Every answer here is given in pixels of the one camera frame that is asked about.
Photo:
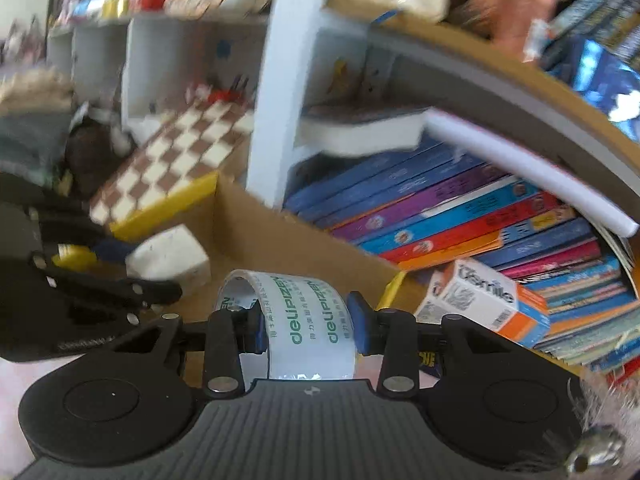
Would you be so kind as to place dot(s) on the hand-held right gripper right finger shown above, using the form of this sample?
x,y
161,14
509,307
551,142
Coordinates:
x,y
357,320

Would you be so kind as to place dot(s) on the white rectangular block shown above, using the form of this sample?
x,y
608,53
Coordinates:
x,y
170,260

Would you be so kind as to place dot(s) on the clear packing tape roll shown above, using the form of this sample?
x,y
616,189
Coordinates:
x,y
300,320

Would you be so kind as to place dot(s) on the long white folder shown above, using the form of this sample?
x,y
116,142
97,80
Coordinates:
x,y
525,165

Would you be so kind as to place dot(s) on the grey brown cloth pile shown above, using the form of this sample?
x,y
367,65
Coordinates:
x,y
35,125

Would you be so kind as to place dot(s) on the row of colourful books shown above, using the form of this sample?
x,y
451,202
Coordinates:
x,y
450,210

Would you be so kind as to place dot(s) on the small yellow item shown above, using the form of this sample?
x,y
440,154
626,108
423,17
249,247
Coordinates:
x,y
75,256

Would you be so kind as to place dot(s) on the brown cardboard box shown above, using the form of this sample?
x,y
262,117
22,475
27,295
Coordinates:
x,y
280,245

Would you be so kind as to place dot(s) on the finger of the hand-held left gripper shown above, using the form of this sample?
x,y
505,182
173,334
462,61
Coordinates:
x,y
117,251
150,292

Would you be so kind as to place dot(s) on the pink soft object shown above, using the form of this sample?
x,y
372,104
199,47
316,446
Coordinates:
x,y
525,0

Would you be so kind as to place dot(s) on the brown white checkerboard box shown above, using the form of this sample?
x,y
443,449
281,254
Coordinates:
x,y
170,160

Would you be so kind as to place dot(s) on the fluffy pink white sleeve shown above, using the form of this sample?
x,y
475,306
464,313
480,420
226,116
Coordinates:
x,y
610,400

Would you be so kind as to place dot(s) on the white bookshelf frame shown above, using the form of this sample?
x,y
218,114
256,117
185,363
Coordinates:
x,y
280,85

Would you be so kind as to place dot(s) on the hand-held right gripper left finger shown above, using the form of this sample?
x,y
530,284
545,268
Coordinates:
x,y
259,330

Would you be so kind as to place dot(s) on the stack of blue books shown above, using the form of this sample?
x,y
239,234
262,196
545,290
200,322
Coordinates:
x,y
595,60

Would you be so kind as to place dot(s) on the orange white toothpaste box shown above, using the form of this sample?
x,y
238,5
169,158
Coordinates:
x,y
480,300

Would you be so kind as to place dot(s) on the thick white paged book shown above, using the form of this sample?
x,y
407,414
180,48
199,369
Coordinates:
x,y
365,132

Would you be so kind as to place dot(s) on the silver bell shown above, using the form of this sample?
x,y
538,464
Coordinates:
x,y
595,452

